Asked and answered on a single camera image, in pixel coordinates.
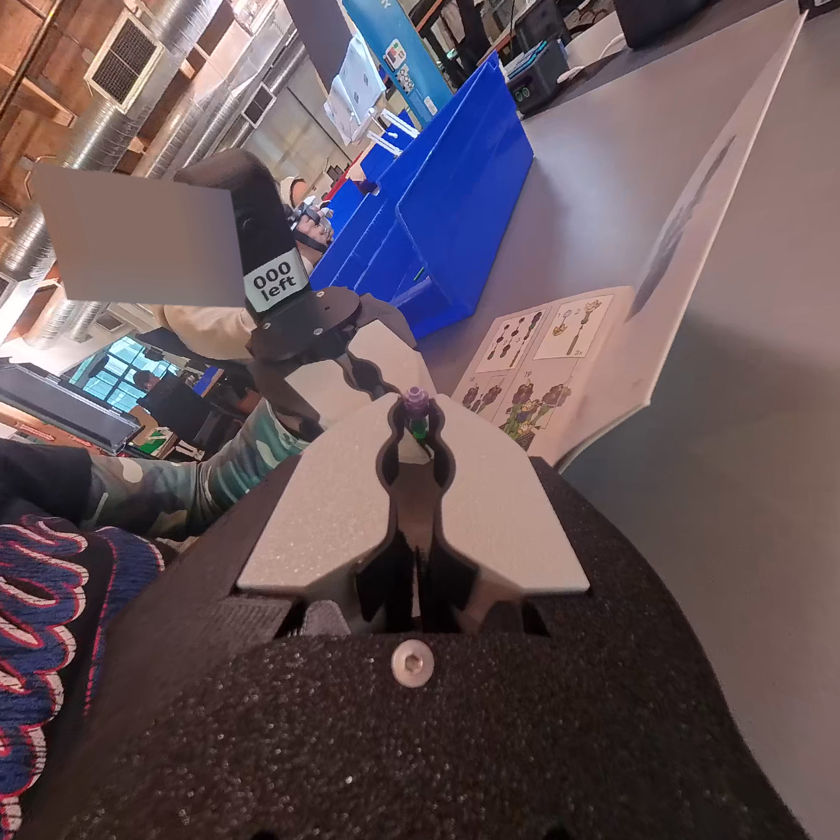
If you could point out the small green brick piece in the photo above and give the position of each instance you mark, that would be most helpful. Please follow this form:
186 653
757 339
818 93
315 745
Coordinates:
420 428

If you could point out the person's left forearm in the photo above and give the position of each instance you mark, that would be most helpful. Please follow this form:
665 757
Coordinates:
184 479

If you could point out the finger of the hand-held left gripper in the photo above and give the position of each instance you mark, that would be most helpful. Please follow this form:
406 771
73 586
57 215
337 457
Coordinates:
394 352
335 394

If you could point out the blue storage bin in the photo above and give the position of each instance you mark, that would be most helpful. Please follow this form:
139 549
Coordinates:
433 197

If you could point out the instruction booklet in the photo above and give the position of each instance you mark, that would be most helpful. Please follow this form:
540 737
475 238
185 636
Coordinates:
630 289

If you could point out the dark flat monitor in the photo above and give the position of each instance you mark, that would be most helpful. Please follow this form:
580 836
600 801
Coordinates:
59 407

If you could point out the purple flower brick piece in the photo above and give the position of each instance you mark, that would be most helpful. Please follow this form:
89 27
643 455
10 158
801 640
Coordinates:
416 398

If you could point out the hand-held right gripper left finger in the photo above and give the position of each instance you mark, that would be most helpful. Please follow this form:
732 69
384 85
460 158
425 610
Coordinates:
315 519

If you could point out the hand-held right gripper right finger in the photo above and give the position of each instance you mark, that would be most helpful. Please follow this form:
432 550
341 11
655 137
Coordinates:
505 519

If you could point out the blue printed carton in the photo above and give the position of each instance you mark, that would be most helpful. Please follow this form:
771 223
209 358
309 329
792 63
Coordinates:
394 53

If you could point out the grey desk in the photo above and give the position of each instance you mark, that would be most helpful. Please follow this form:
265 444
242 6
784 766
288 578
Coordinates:
735 433

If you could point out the ceiling air vent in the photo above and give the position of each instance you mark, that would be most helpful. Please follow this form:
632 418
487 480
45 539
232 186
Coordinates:
125 59

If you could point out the silver ceiling air duct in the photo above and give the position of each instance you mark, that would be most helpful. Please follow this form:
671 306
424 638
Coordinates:
79 158

